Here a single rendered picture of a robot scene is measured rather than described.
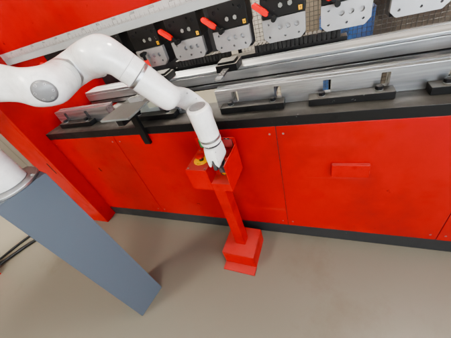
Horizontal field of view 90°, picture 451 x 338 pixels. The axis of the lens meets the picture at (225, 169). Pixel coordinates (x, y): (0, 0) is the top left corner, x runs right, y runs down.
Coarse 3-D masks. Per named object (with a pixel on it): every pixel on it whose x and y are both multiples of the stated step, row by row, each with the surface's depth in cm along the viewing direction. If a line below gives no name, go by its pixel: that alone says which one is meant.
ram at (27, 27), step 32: (0, 0) 109; (32, 0) 105; (64, 0) 100; (96, 0) 96; (128, 0) 92; (160, 0) 89; (224, 0) 83; (0, 32) 123; (32, 32) 116; (64, 32) 111; (96, 32) 106
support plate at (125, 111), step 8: (136, 96) 126; (128, 104) 119; (136, 104) 116; (144, 104) 114; (112, 112) 116; (120, 112) 113; (128, 112) 110; (136, 112) 109; (104, 120) 110; (112, 120) 108; (120, 120) 106
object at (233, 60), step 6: (222, 60) 123; (228, 60) 120; (234, 60) 119; (240, 60) 125; (216, 66) 122; (222, 66) 121; (228, 66) 120; (234, 66) 119; (222, 72) 117; (216, 78) 112
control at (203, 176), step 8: (200, 152) 108; (232, 152) 98; (192, 160) 104; (232, 160) 98; (240, 160) 107; (192, 168) 100; (200, 168) 98; (208, 168) 98; (224, 168) 91; (232, 168) 98; (240, 168) 107; (192, 176) 102; (200, 176) 100; (208, 176) 98; (216, 176) 103; (224, 176) 102; (232, 176) 98; (192, 184) 106; (200, 184) 104; (208, 184) 102; (216, 184) 100; (224, 184) 98; (232, 184) 99
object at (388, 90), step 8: (368, 88) 88; (384, 88) 86; (392, 88) 84; (312, 96) 95; (328, 96) 92; (336, 96) 90; (344, 96) 89; (352, 96) 88; (360, 96) 87; (368, 96) 86; (376, 96) 85; (384, 96) 84; (392, 96) 84; (312, 104) 94; (320, 104) 93; (328, 104) 92
